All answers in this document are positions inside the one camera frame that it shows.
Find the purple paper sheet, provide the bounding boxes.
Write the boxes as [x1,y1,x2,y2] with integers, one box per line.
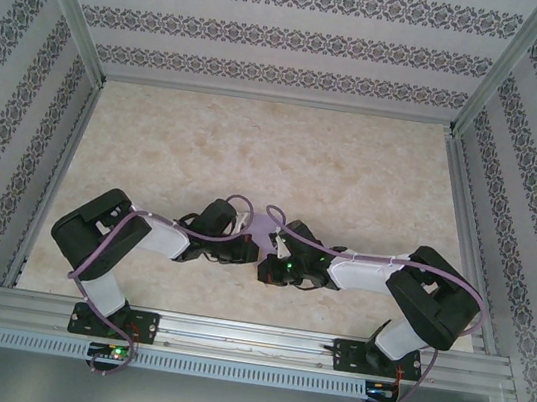
[238,210,293,261]

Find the small controller board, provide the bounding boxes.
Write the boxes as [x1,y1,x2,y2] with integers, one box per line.
[363,379,403,402]

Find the controller board with green light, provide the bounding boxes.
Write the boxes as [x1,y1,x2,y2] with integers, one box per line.
[85,340,137,370]

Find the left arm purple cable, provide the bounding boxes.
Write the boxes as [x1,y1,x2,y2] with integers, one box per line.
[51,170,258,396]

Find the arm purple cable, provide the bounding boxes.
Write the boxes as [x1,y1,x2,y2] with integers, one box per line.
[237,203,500,402]
[51,170,258,396]

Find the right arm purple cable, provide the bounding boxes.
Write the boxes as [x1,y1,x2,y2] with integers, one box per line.
[237,203,500,402]

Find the long aluminium mounting rail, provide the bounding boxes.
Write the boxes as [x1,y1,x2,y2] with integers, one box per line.
[0,284,521,402]

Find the grey slotted cable duct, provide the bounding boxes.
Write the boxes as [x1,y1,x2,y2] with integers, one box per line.
[0,326,370,402]

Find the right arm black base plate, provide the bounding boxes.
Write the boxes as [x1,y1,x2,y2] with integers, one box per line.
[329,335,427,386]

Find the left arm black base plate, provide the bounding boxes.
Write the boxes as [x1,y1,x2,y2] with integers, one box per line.
[66,299,163,347]

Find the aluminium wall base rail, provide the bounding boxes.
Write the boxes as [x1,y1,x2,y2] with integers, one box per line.
[97,67,459,135]

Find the aluminium side rail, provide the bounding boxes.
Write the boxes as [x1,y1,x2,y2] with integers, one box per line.
[1,72,106,298]
[416,133,530,357]

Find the aluminium frame post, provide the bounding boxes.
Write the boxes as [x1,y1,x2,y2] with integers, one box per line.
[3,0,122,89]
[447,0,537,150]

